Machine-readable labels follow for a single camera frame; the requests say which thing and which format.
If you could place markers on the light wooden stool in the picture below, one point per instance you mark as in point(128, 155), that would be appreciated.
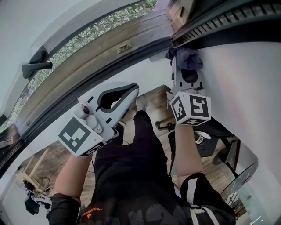
point(36, 167)

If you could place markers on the small metal strike plate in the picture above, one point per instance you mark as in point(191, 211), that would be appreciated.
point(28, 122)
point(124, 48)

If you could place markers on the blue-grey cleaning cloth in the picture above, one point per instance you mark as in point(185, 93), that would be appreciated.
point(186, 58)

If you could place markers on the person's left forearm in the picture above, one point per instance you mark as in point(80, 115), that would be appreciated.
point(70, 175)

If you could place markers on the white and black equipment pile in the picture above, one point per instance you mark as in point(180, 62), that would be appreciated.
point(35, 200)

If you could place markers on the person's right forearm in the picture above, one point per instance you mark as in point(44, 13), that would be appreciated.
point(187, 153)

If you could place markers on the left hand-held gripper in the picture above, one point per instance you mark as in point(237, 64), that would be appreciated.
point(76, 136)

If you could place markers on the black desk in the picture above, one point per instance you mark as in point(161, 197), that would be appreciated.
point(221, 131)

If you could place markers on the black metal rod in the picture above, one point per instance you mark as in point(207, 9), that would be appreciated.
point(158, 124)

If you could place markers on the white round labelled can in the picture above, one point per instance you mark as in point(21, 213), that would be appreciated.
point(202, 138)

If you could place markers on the grey open window sash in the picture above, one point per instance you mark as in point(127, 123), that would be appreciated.
point(33, 26)

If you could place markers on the person's black clothing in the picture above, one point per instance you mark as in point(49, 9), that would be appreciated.
point(131, 175)

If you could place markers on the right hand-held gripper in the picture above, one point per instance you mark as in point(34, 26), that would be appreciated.
point(193, 109)

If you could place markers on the person's right shoe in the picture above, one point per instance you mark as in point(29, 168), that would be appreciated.
point(142, 103)

